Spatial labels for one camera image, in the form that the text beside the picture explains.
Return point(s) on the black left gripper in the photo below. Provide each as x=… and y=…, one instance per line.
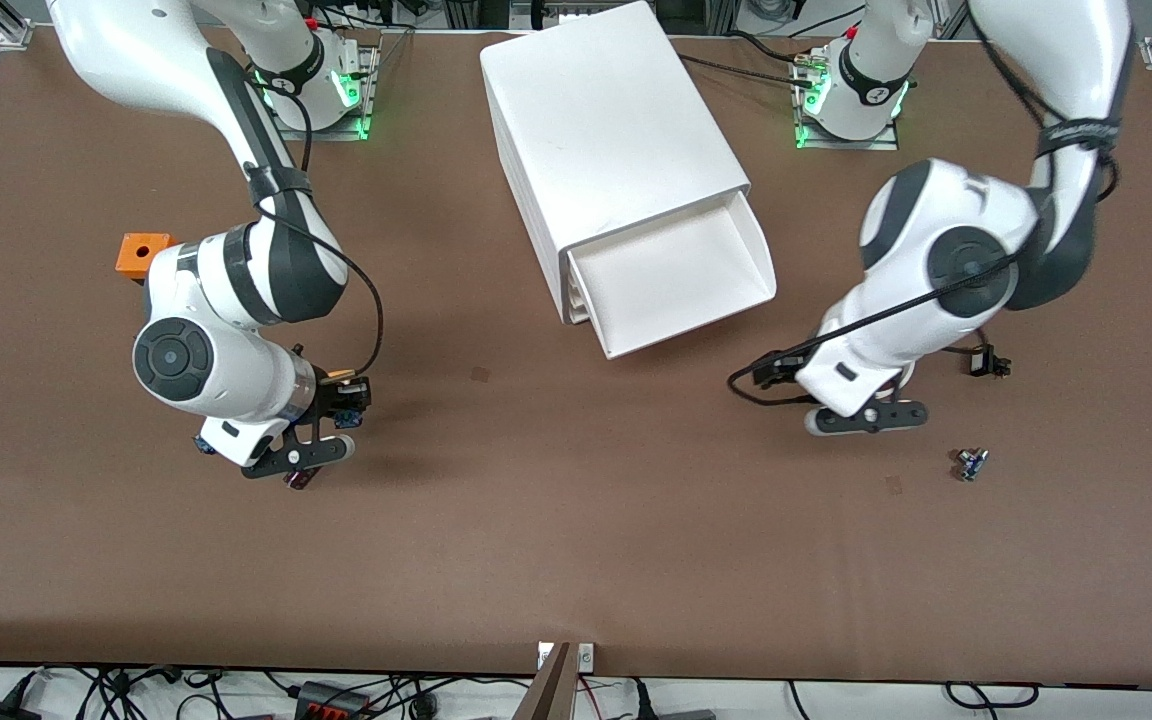
x=763, y=374

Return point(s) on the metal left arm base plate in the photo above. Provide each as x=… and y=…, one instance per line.
x=846, y=145

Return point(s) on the green capped push button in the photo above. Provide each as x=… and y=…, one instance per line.
x=203, y=445

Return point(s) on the white drawer cabinet shell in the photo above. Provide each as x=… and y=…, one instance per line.
x=596, y=110

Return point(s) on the orange box with hole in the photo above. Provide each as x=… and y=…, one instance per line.
x=136, y=262

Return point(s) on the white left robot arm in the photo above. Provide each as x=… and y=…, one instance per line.
x=956, y=200

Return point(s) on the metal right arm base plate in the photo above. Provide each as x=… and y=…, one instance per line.
x=316, y=134

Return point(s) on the brown wooden post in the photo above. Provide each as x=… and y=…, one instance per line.
x=551, y=695

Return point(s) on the black orange power strip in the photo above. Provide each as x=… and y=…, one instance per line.
x=331, y=705

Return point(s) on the small blue electronic component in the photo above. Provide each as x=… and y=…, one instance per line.
x=971, y=465

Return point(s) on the white plain drawer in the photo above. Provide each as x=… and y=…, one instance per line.
x=577, y=298
x=581, y=314
x=574, y=282

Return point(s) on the dark purple cylindrical component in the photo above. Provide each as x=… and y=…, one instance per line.
x=302, y=482

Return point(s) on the white edge bracket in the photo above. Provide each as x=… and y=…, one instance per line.
x=586, y=657

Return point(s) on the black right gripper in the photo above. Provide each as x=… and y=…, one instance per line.
x=334, y=401

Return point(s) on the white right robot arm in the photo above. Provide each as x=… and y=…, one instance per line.
x=236, y=390

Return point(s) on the small black switch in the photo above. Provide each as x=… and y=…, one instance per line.
x=986, y=362

